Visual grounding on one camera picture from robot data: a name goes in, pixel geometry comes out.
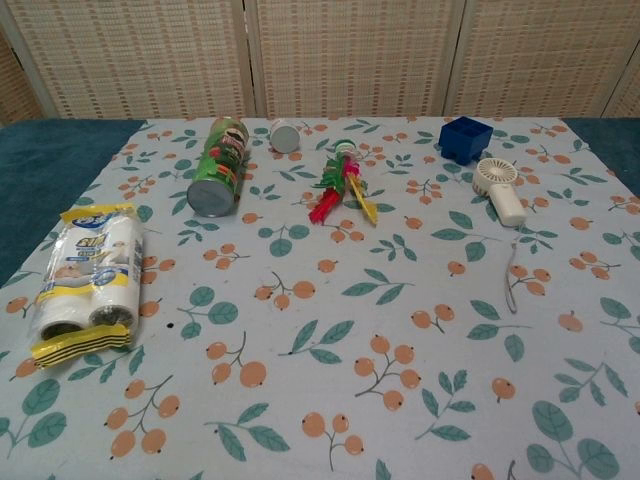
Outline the white handheld fan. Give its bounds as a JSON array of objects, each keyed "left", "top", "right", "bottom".
[{"left": 471, "top": 157, "right": 529, "bottom": 227}]

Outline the colourful feather shuttlecock toy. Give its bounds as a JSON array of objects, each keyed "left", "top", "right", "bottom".
[{"left": 308, "top": 139, "right": 380, "bottom": 227}]

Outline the small white round jar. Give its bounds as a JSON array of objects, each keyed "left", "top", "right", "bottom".
[{"left": 269, "top": 118, "right": 303, "bottom": 153}]

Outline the floral patterned tablecloth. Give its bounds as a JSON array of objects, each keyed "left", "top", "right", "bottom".
[{"left": 0, "top": 116, "right": 640, "bottom": 480}]

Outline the green Pringles can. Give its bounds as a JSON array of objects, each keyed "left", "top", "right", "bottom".
[{"left": 186, "top": 115, "right": 251, "bottom": 219}]

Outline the blue plastic compartment box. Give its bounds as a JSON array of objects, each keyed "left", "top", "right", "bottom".
[{"left": 439, "top": 115, "right": 495, "bottom": 165}]

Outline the woven folding screen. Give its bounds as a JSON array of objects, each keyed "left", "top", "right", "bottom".
[{"left": 0, "top": 0, "right": 640, "bottom": 128}]

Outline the pack of white rolls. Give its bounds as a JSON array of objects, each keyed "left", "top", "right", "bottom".
[{"left": 27, "top": 201, "right": 145, "bottom": 371}]

